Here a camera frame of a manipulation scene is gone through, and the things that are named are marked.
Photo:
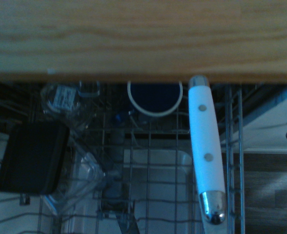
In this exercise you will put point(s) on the white rectangular dish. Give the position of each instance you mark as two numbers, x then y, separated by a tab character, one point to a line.
162	170

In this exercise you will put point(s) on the blue cup with white rim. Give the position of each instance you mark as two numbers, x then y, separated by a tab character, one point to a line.
155	97

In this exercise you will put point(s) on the clear glass jar with label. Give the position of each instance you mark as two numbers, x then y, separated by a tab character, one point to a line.
63	98

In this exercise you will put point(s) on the black square container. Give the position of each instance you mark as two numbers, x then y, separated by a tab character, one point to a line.
32	158

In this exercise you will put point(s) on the white cabinet drawer front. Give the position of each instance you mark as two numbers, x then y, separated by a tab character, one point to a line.
262	122

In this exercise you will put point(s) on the clear plastic container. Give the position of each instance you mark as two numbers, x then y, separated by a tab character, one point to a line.
84	168

